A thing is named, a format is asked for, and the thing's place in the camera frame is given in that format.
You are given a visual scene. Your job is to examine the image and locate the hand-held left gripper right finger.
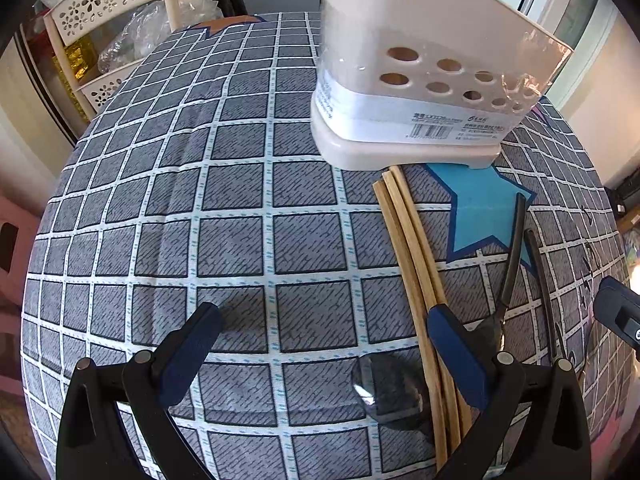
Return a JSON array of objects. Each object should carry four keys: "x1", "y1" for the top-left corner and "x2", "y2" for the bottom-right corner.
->
[{"x1": 426, "y1": 305, "x2": 593, "y2": 480}]

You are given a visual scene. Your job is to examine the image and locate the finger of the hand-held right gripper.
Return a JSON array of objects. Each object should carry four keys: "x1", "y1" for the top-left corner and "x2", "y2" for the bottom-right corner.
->
[{"x1": 594, "y1": 276, "x2": 640, "y2": 347}]

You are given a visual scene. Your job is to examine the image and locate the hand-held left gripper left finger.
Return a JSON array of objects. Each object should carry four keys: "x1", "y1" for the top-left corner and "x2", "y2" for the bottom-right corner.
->
[{"x1": 56, "y1": 302, "x2": 223, "y2": 480}]

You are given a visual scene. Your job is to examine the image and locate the black-handled metal utensil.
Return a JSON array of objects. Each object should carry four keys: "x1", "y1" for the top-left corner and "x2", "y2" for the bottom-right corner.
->
[
  {"x1": 472, "y1": 192, "x2": 528, "y2": 356},
  {"x1": 524, "y1": 229, "x2": 563, "y2": 363}
]

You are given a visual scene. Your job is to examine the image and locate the wooden chopstick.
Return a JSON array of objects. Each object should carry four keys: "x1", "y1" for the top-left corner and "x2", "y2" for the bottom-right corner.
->
[
  {"x1": 381, "y1": 172, "x2": 455, "y2": 461},
  {"x1": 372, "y1": 182, "x2": 448, "y2": 473},
  {"x1": 395, "y1": 165, "x2": 473, "y2": 436},
  {"x1": 389, "y1": 166, "x2": 463, "y2": 456}
]

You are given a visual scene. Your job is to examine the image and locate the beige plastic utensil holder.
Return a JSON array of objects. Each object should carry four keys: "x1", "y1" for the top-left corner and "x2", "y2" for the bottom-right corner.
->
[{"x1": 310, "y1": 0, "x2": 575, "y2": 171}]

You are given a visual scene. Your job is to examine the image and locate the dark object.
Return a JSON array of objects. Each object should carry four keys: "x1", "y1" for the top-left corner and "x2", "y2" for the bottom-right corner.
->
[{"x1": 605, "y1": 175, "x2": 640, "y2": 233}]

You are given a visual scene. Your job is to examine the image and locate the grey checked star tablecloth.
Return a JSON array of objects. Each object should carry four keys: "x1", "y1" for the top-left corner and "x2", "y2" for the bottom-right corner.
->
[{"x1": 20, "y1": 12, "x2": 631, "y2": 480}]

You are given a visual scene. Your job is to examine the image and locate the pink plastic stool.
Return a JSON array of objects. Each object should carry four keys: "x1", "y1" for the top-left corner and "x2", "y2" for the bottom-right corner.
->
[{"x1": 0, "y1": 195, "x2": 43, "y2": 311}]

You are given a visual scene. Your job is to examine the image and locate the window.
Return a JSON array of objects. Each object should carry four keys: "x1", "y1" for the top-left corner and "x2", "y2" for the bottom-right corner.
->
[{"x1": 450, "y1": 0, "x2": 626, "y2": 111}]

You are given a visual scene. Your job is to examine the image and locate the gold foil packet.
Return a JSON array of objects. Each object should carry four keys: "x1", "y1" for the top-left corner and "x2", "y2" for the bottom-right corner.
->
[{"x1": 64, "y1": 40, "x2": 98, "y2": 78}]

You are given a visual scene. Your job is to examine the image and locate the clear plastic bag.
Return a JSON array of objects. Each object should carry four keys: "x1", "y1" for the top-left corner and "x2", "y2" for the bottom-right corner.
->
[{"x1": 97, "y1": 0, "x2": 223, "y2": 73}]

